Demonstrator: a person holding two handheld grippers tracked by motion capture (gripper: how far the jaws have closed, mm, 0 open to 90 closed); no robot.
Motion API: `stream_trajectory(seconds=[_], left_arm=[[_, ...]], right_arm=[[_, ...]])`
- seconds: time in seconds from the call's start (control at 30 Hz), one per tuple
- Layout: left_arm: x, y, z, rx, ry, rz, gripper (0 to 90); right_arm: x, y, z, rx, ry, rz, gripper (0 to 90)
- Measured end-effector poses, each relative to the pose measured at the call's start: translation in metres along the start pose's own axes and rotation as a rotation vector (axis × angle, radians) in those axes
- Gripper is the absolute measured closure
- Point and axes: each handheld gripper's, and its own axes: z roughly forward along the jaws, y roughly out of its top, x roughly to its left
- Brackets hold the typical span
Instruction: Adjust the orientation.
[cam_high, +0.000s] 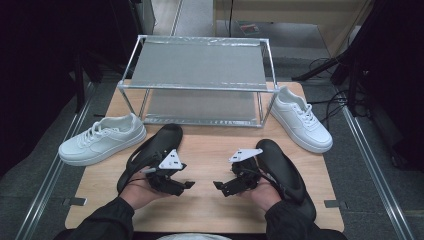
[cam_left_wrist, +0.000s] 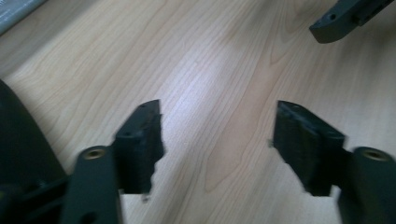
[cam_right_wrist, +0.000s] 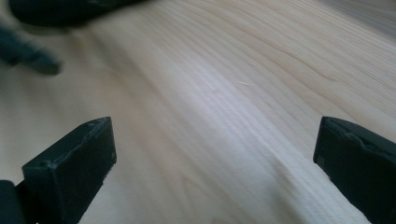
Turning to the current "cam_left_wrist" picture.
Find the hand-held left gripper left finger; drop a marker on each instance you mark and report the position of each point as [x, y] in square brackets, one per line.
[138, 146]

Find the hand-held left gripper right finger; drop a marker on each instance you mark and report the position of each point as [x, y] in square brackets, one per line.
[306, 146]

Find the metal shoe rack grey shelves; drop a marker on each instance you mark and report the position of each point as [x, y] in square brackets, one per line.
[15, 11]

